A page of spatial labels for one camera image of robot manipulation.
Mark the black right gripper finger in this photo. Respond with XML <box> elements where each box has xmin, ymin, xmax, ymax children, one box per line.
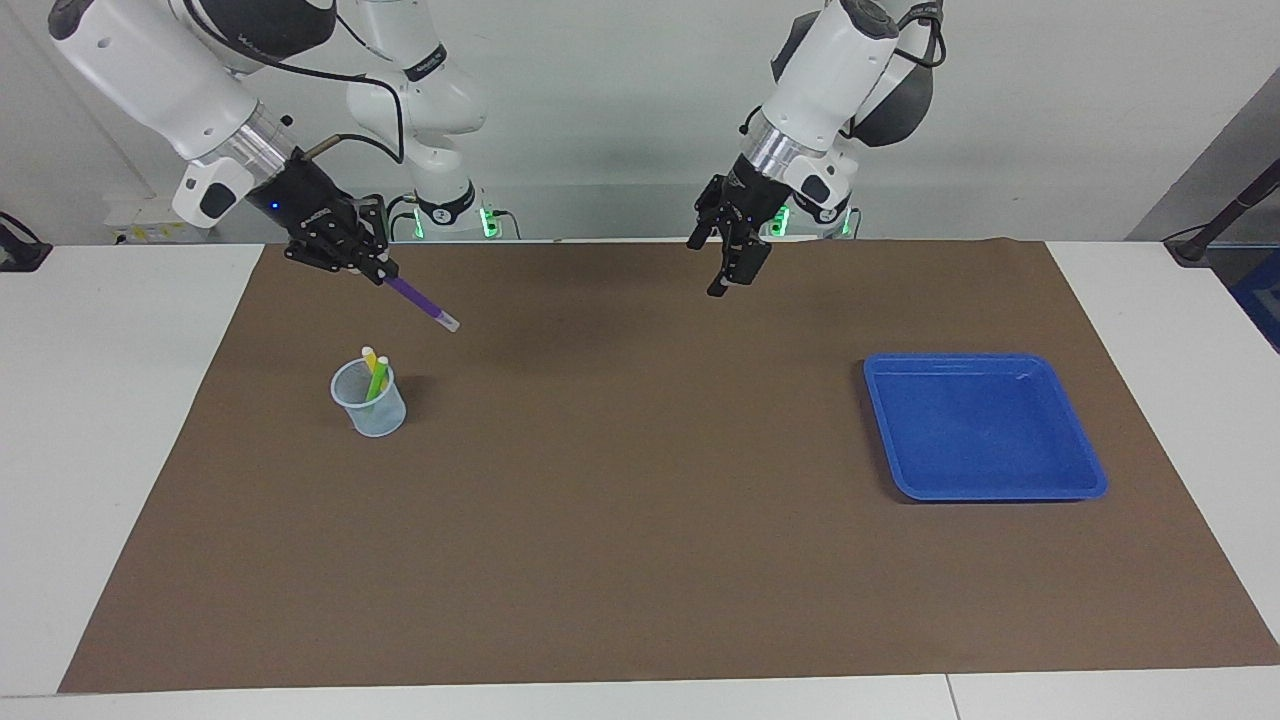
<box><xmin>285</xmin><ymin>244</ymin><xmax>387</xmax><ymax>282</ymax></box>
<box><xmin>359</xmin><ymin>195</ymin><xmax>401</xmax><ymax>287</ymax></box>

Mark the purple pen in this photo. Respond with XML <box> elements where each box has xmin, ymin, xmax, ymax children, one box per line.
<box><xmin>384</xmin><ymin>274</ymin><xmax>461</xmax><ymax>333</ymax></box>

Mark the blue plastic tray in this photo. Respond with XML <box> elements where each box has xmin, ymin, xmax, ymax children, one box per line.
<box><xmin>863</xmin><ymin>352</ymin><xmax>1109</xmax><ymax>502</ymax></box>

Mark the translucent plastic cup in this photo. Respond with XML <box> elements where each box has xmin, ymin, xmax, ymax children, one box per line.
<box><xmin>330</xmin><ymin>358</ymin><xmax>408</xmax><ymax>438</ymax></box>

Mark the brown table mat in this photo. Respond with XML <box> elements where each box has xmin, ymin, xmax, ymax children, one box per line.
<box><xmin>58</xmin><ymin>238</ymin><xmax>1280</xmax><ymax>694</ymax></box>

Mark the black table clamp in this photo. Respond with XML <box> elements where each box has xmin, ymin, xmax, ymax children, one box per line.
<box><xmin>0</xmin><ymin>212</ymin><xmax>53</xmax><ymax>273</ymax></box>

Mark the black stand pole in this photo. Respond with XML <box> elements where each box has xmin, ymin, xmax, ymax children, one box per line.
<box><xmin>1163</xmin><ymin>160</ymin><xmax>1280</xmax><ymax>267</ymax></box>

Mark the blue crate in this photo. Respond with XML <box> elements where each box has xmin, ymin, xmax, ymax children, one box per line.
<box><xmin>1228</xmin><ymin>250</ymin><xmax>1280</xmax><ymax>353</ymax></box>

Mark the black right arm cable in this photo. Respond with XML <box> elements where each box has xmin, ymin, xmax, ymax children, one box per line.
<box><xmin>235</xmin><ymin>10</ymin><xmax>409</xmax><ymax>166</ymax></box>

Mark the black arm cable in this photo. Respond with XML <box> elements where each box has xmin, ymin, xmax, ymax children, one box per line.
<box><xmin>235</xmin><ymin>10</ymin><xmax>409</xmax><ymax>166</ymax></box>
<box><xmin>895</xmin><ymin>0</ymin><xmax>947</xmax><ymax>71</ymax></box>

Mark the white wall socket box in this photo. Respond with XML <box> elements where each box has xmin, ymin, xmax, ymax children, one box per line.
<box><xmin>103</xmin><ymin>195</ymin><xmax>216</xmax><ymax>244</ymax></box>

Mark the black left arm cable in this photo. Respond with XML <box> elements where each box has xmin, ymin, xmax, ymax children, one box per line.
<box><xmin>895</xmin><ymin>0</ymin><xmax>947</xmax><ymax>71</ymax></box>

